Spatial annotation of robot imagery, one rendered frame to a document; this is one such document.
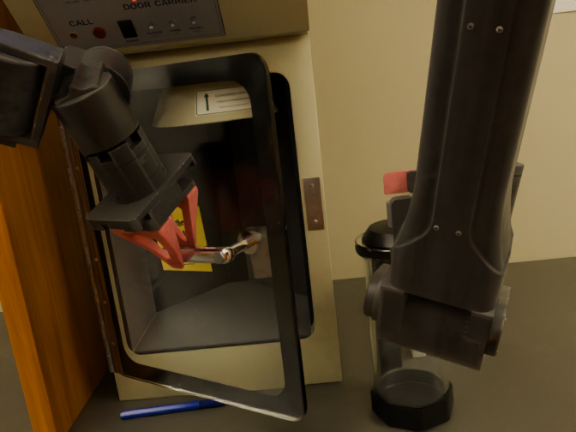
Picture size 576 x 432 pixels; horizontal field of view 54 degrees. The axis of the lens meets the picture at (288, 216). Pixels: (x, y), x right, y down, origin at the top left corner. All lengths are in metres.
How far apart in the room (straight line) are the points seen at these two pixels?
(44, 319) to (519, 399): 0.61
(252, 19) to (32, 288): 0.42
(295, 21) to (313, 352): 0.44
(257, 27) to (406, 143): 0.57
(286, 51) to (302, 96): 0.06
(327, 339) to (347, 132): 0.50
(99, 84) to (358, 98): 0.72
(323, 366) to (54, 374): 0.36
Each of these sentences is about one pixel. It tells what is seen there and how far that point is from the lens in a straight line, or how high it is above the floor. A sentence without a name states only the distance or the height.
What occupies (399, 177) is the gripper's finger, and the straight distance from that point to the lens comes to 0.54.
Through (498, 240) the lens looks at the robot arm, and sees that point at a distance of 0.31.
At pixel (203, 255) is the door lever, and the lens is 0.57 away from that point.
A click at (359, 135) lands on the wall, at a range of 1.15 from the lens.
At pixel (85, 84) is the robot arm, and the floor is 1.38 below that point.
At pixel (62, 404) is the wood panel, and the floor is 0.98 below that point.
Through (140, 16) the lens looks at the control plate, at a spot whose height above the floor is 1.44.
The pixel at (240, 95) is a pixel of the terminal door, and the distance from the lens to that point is 0.56.
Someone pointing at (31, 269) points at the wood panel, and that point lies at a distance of 0.76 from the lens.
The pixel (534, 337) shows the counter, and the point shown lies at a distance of 0.95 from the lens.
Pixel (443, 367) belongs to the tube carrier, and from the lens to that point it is 0.71.
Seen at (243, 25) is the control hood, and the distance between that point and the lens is 0.67.
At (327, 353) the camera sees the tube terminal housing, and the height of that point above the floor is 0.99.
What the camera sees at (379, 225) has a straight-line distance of 0.67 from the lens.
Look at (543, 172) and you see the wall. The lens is 1.26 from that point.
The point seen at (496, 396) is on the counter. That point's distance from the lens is 0.80.
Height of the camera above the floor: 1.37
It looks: 14 degrees down
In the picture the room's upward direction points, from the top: 6 degrees counter-clockwise
